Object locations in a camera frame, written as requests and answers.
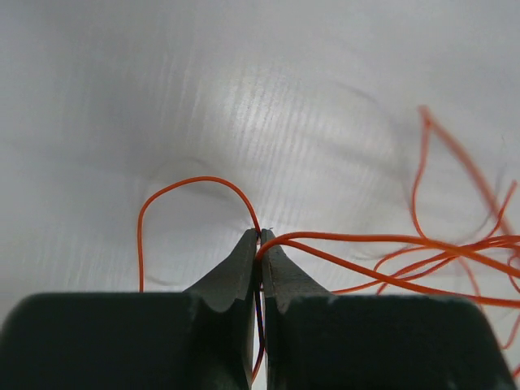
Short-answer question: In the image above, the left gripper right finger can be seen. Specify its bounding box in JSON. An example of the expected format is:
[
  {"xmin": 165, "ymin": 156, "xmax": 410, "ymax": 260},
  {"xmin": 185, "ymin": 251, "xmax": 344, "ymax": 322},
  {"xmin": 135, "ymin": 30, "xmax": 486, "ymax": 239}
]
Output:
[{"xmin": 262, "ymin": 245, "xmax": 516, "ymax": 389}]

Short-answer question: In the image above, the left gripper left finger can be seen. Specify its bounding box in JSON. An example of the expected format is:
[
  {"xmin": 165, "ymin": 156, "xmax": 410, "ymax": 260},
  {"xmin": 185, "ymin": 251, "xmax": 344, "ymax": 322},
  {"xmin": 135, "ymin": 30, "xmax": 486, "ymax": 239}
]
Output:
[{"xmin": 1, "ymin": 229, "xmax": 257, "ymax": 389}]

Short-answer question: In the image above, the orange cable bundle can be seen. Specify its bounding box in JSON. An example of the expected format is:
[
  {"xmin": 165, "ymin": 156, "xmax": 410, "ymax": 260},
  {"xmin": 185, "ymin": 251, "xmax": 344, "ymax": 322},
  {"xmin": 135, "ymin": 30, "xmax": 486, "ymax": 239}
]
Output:
[{"xmin": 137, "ymin": 105, "xmax": 520, "ymax": 385}]

